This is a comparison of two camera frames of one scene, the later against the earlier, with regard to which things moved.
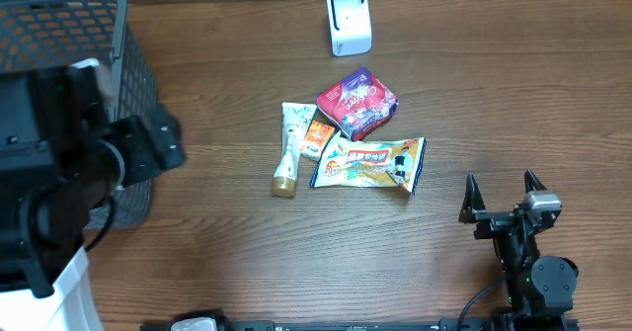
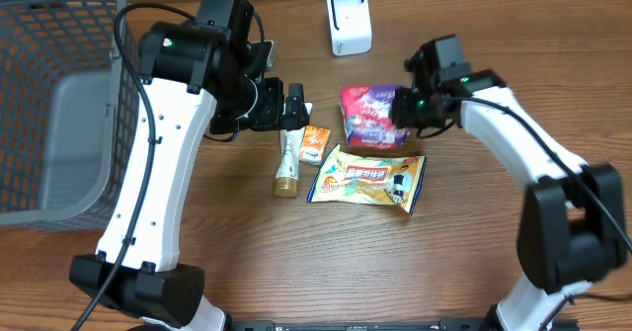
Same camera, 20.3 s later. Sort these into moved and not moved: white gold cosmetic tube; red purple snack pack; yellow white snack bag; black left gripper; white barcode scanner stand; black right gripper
Moved: black left gripper; yellow white snack bag; black right gripper; red purple snack pack
Not moved: white gold cosmetic tube; white barcode scanner stand
